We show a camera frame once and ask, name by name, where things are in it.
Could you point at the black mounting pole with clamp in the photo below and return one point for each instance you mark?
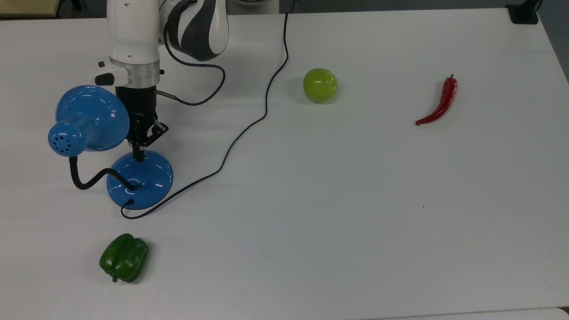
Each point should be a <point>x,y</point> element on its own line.
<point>524,13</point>

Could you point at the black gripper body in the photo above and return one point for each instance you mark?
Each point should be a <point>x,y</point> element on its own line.
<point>141,111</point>

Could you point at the yellow-green round fruit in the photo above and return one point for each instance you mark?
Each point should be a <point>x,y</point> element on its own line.
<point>320,84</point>

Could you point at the green bell pepper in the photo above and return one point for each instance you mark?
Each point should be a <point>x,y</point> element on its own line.
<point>124,258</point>

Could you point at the red chili pepper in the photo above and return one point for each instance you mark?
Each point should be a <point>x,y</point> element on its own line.
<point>446,100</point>

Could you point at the blue desk lamp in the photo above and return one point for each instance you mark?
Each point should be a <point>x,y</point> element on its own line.
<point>146,178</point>

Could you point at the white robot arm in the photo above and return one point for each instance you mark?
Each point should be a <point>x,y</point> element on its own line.
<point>133,31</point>

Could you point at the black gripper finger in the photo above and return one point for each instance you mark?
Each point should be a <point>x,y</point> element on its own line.
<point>135,152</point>
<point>158,131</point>

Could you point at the beige board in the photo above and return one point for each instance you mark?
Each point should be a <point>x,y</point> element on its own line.
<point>26,8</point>

